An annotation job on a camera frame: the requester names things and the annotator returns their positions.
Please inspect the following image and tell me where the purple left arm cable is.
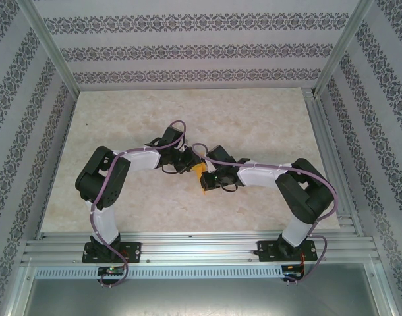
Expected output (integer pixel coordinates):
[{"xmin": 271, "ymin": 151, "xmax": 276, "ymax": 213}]
[{"xmin": 90, "ymin": 120, "xmax": 188, "ymax": 289}]

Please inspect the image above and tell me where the aluminium side rail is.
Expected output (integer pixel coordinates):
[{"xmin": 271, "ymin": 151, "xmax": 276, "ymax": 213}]
[{"xmin": 302, "ymin": 88, "xmax": 365, "ymax": 236}]

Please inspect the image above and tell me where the grey metal sheet panel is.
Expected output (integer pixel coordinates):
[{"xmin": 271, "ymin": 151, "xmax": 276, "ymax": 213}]
[{"xmin": 9, "ymin": 263, "xmax": 396, "ymax": 316}]

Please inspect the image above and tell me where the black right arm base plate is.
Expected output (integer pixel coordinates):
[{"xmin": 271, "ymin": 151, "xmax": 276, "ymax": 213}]
[{"xmin": 257, "ymin": 240, "xmax": 319, "ymax": 263}]

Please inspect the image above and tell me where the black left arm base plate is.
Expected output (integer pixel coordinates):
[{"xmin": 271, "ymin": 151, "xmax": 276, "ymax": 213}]
[{"xmin": 82, "ymin": 242, "xmax": 142, "ymax": 264}]

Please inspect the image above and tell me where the aluminium frame post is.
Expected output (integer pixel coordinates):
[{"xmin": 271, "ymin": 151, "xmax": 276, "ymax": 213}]
[
  {"xmin": 314, "ymin": 0, "xmax": 375, "ymax": 98},
  {"xmin": 16, "ymin": 0, "xmax": 82, "ymax": 96}
]

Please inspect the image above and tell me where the orange paper sheet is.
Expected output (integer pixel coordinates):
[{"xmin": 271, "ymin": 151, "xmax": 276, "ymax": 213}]
[{"xmin": 192, "ymin": 163, "xmax": 210, "ymax": 198}]

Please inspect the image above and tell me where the slotted grey cable duct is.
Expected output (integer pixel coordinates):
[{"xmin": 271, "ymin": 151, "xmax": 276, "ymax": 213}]
[{"xmin": 34, "ymin": 265, "xmax": 284, "ymax": 280}]

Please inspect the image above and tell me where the aluminium mounting rail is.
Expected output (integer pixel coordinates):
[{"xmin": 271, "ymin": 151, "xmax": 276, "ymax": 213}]
[{"xmin": 21, "ymin": 232, "xmax": 382, "ymax": 264}]

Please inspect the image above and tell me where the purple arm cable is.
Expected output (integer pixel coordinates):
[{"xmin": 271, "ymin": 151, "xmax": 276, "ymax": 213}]
[
  {"xmin": 90, "ymin": 120, "xmax": 188, "ymax": 289},
  {"xmin": 191, "ymin": 143, "xmax": 339, "ymax": 286}
]

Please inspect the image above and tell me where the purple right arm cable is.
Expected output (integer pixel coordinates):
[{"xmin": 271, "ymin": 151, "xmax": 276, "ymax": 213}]
[{"xmin": 191, "ymin": 143, "xmax": 339, "ymax": 286}]

